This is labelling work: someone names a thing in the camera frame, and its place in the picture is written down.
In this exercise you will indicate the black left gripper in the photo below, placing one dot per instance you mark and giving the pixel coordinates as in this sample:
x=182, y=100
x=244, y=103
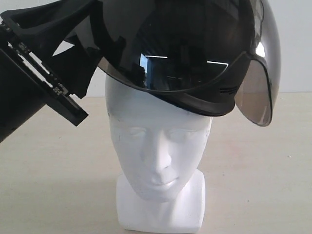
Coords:
x=32, y=75

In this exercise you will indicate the black helmet with tinted visor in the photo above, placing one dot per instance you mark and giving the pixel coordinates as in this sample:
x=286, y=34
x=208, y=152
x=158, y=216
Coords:
x=205, y=56

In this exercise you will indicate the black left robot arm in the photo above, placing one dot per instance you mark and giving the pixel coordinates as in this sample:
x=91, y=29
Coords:
x=43, y=63

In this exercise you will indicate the white mannequin head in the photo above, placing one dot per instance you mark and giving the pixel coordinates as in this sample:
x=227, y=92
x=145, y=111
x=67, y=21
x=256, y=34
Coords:
x=159, y=147

